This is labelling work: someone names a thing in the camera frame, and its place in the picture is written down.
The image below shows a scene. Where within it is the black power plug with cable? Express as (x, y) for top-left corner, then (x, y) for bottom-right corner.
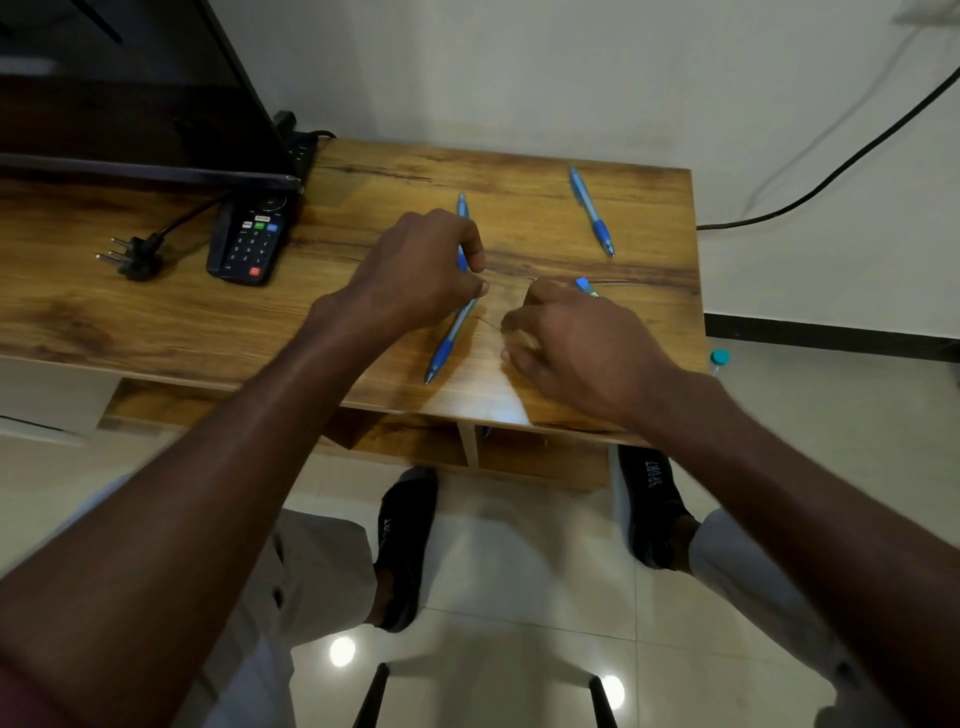
(95, 196), (226, 283)

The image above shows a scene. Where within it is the black chair leg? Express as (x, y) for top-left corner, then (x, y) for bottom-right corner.
(352, 663), (391, 728)
(588, 674), (620, 728)

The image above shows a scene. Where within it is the black wall cable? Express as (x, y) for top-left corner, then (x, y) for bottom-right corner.
(695, 65), (960, 232)

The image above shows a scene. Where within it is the black power strip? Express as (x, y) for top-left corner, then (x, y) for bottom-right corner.
(273, 110), (320, 183)

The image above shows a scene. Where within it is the person's left hand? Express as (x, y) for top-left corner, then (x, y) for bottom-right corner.
(311, 208), (490, 354)

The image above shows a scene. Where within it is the person's right forearm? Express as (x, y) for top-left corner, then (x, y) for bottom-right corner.
(633, 371), (960, 728)

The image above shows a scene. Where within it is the person's right grey trouser leg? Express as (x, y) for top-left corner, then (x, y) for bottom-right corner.
(688, 509), (909, 728)

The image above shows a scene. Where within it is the person's right black sock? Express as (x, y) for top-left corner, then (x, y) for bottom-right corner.
(616, 446), (695, 571)

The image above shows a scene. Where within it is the person's black sock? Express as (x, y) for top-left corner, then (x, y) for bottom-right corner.
(372, 466), (440, 634)
(616, 446), (695, 571)

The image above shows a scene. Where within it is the person's grey trouser leg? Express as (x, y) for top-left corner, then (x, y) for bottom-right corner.
(688, 509), (909, 728)
(74, 472), (379, 728)

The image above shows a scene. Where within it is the black television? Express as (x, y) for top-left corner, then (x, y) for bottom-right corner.
(0, 0), (304, 193)

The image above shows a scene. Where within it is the person's left black sock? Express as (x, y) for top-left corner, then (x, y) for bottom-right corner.
(372, 466), (440, 634)

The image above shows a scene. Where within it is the white wall socket panel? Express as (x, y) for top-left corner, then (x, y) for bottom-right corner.
(892, 0), (960, 24)

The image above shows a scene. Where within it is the person's right hand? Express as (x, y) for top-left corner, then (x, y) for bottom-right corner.
(500, 278), (685, 433)

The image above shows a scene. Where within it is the black remote control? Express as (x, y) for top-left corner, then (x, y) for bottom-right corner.
(206, 193), (298, 287)

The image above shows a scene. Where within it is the person's left forearm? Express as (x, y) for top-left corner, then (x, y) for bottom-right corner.
(0, 299), (384, 728)

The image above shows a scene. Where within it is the person's left grey trouser leg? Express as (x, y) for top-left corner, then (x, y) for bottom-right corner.
(74, 472), (379, 728)

